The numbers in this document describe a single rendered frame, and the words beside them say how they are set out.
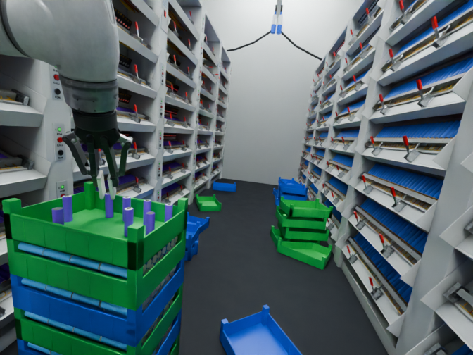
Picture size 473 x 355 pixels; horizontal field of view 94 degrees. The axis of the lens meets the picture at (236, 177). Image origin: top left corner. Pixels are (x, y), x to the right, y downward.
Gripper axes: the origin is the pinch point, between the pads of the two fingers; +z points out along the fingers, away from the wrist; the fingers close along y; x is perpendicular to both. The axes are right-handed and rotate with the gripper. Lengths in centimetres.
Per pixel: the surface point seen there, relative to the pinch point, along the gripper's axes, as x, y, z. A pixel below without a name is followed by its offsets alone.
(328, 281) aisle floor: -2, 100, 63
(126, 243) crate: -21.6, 7.8, -5.3
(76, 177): 29.6, -18.4, 21.2
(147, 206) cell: -5.7, 9.9, 1.7
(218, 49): 241, 67, -6
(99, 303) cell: -24.2, 2.6, 9.7
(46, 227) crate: -14.0, -7.2, -1.2
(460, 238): -27, 86, -8
